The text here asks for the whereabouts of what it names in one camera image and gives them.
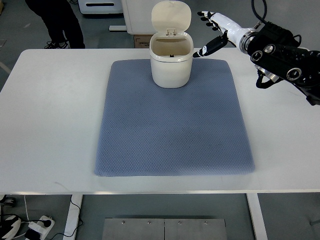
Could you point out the grey metal floor plate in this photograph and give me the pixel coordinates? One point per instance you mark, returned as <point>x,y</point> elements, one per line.
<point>164,229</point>

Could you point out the black white sneaker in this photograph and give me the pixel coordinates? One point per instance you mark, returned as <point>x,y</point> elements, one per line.
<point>10,227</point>

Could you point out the person in black trousers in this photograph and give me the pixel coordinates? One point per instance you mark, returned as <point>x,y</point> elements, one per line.
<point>62,24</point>

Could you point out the cardboard box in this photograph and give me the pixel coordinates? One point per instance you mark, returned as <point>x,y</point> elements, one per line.
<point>142,41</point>

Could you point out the right white table leg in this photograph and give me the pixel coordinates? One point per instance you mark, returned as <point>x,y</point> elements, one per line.
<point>256,216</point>

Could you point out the white table leg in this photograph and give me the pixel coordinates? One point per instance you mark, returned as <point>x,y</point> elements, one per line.
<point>256,216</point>
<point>73,217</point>

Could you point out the white cabinet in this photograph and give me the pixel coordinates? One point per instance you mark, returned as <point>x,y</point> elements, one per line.
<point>137,16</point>

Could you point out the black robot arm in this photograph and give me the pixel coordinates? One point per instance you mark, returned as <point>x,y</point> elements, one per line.
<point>277,55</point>

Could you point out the white power strip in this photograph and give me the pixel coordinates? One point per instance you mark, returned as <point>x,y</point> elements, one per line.
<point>42,226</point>

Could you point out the white machine with slot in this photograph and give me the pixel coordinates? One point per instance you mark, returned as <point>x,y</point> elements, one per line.
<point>100,7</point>

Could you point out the left white table leg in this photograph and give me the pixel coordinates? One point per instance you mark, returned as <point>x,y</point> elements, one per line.
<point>73,217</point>

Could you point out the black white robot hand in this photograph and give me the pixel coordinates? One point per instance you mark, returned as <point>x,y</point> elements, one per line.
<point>231,32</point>

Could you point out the cream trash bin open lid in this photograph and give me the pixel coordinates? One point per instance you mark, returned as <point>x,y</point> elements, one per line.
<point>171,48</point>

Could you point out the blue quilted mat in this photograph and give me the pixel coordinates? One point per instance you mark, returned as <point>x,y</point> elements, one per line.
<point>197,129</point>

